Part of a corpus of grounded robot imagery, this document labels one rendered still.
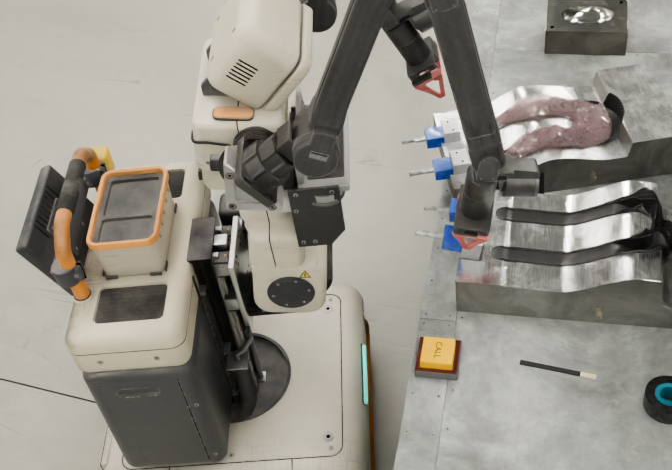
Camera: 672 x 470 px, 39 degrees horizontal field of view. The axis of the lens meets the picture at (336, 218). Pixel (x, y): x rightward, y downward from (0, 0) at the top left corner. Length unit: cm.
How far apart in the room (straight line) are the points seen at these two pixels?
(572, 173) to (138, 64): 244
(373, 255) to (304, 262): 110
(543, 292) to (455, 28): 60
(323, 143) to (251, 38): 23
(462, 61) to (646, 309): 63
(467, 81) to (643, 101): 75
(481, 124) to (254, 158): 39
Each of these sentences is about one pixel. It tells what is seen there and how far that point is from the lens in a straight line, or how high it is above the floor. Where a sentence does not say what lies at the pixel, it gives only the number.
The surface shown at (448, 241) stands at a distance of 184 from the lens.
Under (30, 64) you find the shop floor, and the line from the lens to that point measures 436.
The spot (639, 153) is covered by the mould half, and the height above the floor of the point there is 88.
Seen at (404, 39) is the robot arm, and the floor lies 114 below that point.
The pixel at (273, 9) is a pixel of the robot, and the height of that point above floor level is 136.
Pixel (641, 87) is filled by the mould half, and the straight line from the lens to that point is 225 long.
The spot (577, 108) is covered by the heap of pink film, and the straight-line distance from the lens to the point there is 220.
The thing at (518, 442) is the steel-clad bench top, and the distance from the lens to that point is 174.
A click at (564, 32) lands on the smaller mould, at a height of 87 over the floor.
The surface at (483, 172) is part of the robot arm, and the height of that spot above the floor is 116.
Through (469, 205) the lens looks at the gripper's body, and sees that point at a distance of 173.
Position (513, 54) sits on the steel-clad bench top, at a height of 80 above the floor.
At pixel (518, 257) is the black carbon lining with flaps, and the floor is 88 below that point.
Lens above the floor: 229
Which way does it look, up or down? 45 degrees down
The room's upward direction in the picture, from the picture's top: 9 degrees counter-clockwise
